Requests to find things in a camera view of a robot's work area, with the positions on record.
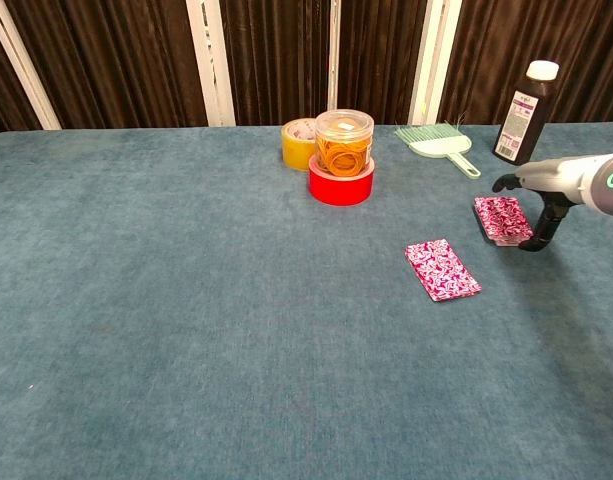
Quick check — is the pink patterned card pile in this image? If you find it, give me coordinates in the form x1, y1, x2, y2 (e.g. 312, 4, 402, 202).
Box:
404, 238, 482, 303
473, 195, 536, 249

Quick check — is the clear jar of rubber bands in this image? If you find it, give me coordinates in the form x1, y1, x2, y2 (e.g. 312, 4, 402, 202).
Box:
314, 109, 376, 177

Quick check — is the yellow tape roll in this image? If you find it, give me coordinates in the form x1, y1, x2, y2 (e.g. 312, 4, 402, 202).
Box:
280, 118, 320, 173

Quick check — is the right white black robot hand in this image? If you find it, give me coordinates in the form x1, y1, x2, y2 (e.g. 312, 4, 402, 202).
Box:
491, 152, 601, 253

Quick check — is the blue table mat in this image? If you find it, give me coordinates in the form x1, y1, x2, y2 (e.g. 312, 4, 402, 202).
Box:
0, 122, 613, 480

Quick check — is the thin white pole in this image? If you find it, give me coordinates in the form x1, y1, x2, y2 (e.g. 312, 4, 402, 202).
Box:
328, 0, 341, 112

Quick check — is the white frame post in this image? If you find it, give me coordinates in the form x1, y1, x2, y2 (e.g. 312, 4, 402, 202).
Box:
0, 9, 62, 131
408, 0, 462, 126
185, 0, 236, 127

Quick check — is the red tape roll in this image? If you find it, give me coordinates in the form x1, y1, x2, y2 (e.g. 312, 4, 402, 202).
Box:
307, 153, 376, 207

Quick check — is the dark brown curtain panel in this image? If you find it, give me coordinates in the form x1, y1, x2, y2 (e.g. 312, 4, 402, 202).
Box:
3, 0, 210, 130
337, 0, 430, 126
219, 0, 332, 126
0, 29, 42, 139
438, 0, 613, 126

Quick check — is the brown bottle with white cap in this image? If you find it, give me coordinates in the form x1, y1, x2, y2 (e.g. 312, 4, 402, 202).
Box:
492, 60, 561, 167

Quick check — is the light green hand brush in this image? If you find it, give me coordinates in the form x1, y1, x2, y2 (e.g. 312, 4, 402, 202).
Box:
394, 121, 482, 180

